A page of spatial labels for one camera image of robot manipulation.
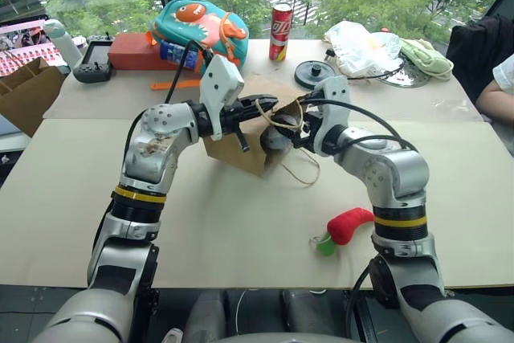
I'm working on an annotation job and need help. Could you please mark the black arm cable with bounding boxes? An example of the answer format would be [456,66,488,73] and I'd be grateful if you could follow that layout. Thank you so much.
[299,92,418,156]
[122,39,214,167]

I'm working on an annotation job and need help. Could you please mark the white shirt sleeve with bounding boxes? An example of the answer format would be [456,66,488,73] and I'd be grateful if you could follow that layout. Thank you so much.
[492,53,514,92]

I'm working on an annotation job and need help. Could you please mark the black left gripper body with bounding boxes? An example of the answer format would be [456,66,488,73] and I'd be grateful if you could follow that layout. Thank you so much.
[220,96,251,154]

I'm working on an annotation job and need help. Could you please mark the teal dinosaur backpack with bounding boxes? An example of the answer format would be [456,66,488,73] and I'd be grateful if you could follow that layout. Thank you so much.
[145,0,251,76]

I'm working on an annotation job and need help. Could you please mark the large brown paper bag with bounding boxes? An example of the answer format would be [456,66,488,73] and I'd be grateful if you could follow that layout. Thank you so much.
[0,56,69,139]

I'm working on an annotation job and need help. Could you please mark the light green cloth bag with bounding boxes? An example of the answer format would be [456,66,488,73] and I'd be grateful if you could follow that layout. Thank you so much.
[398,37,455,80]

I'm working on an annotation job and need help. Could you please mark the black remote controller with screen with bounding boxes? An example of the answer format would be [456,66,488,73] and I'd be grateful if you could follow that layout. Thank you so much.
[71,32,116,84]

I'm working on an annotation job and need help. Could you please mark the large beige cardboard sheet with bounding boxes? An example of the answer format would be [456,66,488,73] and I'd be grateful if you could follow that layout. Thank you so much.
[0,116,514,290]

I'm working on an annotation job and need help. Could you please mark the brown paper bag rope handles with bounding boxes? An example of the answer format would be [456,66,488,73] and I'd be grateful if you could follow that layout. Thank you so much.
[202,77,322,190]

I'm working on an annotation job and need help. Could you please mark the orange plastic strip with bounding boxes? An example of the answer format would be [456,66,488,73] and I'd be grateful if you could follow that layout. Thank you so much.
[150,79,202,92]

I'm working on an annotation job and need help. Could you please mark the black round disc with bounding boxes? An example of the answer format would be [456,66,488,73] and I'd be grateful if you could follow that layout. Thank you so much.
[293,59,338,89]

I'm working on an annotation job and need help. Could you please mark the red rectangular box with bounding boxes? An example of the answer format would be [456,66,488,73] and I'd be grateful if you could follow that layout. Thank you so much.
[108,32,170,71]

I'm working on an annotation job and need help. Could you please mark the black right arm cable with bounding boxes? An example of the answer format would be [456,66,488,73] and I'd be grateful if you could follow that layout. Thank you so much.
[299,92,418,156]

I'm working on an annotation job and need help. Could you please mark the red drink can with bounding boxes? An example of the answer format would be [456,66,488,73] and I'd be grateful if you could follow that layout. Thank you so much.
[268,2,294,62]

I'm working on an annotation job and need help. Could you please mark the red chili plush toy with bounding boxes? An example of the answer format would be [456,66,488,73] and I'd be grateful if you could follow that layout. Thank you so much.
[308,206,376,258]

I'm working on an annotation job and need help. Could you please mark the silver round plate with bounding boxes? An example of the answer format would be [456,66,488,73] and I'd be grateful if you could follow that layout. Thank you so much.
[376,53,434,89]

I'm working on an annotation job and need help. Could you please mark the white plastic bag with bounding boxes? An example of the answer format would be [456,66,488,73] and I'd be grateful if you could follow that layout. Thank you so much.
[322,19,403,80]

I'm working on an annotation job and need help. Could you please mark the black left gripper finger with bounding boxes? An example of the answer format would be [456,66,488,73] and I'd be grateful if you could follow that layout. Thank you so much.
[244,95,279,111]
[242,108,275,125]

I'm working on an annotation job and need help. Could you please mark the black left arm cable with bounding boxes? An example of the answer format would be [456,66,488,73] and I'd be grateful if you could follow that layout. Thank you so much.
[122,39,214,167]

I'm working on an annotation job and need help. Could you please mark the white water bottle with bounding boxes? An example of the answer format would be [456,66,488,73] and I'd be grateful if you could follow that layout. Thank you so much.
[42,18,84,71]

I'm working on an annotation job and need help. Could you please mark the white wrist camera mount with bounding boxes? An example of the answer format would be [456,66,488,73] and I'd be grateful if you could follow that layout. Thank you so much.
[307,76,351,156]
[199,55,245,141]

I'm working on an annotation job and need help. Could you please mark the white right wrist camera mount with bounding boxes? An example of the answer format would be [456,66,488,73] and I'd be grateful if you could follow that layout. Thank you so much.
[307,76,351,156]

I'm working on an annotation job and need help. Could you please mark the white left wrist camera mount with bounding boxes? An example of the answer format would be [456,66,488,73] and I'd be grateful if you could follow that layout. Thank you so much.
[199,55,245,141]

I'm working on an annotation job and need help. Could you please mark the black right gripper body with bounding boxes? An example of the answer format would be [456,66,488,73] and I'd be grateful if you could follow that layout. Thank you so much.
[292,111,323,155]

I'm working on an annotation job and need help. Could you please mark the pink printed box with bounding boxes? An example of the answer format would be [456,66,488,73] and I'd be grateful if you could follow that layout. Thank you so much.
[0,19,66,78]

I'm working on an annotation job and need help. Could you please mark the grey plush toy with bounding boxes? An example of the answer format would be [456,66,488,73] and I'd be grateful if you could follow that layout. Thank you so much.
[259,116,300,153]

